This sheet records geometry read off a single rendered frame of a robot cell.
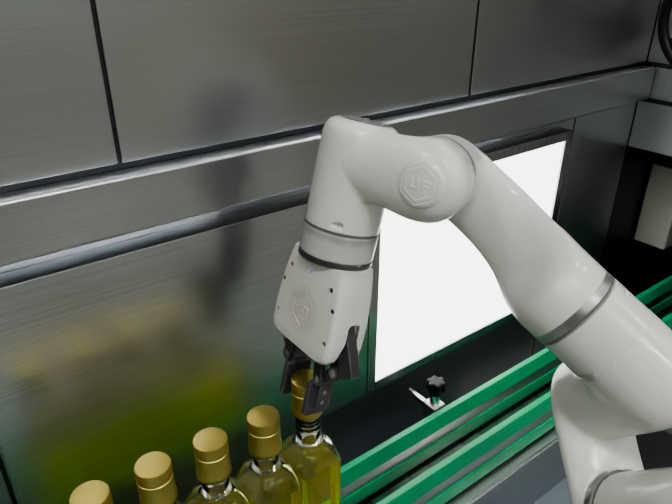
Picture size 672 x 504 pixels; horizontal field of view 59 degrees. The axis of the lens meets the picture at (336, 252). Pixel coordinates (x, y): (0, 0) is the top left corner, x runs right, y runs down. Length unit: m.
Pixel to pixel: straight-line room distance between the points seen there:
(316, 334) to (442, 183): 0.20
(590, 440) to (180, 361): 0.44
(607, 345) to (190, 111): 0.45
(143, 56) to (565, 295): 0.43
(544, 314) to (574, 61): 0.63
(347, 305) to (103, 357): 0.26
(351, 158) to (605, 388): 0.29
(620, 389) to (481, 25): 0.53
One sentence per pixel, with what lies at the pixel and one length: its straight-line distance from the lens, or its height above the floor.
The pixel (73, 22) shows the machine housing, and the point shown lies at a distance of 0.60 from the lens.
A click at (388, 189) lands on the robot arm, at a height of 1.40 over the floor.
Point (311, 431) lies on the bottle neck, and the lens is 0.68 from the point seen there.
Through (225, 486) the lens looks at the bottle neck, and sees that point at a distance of 0.66.
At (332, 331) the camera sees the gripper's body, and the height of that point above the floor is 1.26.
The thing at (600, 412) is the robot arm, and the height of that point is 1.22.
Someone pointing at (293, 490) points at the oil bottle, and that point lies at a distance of 0.70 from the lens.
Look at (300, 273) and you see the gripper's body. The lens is 0.60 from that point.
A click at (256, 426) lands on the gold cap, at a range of 0.63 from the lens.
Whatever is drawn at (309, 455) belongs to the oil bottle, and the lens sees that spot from 0.70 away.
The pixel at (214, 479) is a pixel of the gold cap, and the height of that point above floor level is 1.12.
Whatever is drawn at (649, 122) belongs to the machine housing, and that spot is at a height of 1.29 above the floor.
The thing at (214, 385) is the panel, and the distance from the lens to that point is 0.76.
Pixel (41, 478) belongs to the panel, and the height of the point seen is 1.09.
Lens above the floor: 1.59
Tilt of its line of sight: 27 degrees down
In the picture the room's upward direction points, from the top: straight up
